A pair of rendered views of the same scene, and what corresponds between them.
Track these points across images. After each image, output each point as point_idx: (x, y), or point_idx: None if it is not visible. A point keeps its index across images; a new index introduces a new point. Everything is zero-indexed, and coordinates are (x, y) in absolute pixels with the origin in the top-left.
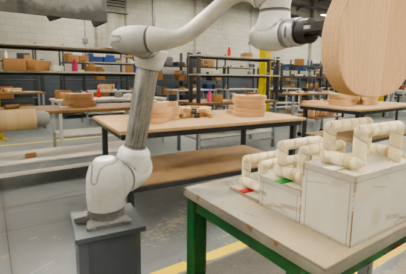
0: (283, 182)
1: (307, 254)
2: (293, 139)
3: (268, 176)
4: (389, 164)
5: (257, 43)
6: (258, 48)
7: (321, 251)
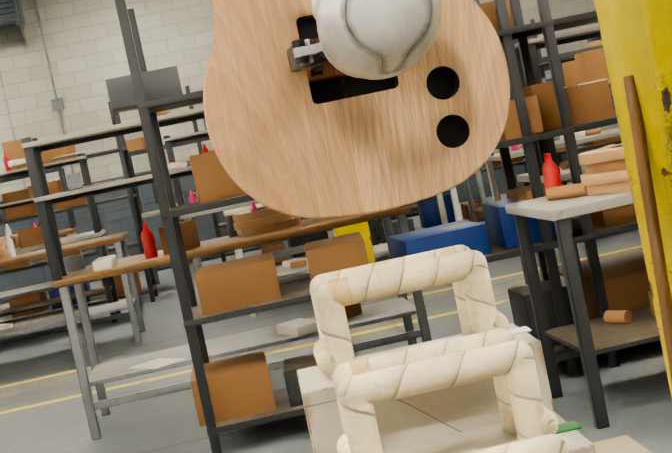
0: (566, 422)
1: (629, 447)
2: (468, 350)
3: (577, 440)
4: (376, 354)
5: (435, 38)
6: (416, 57)
7: (599, 451)
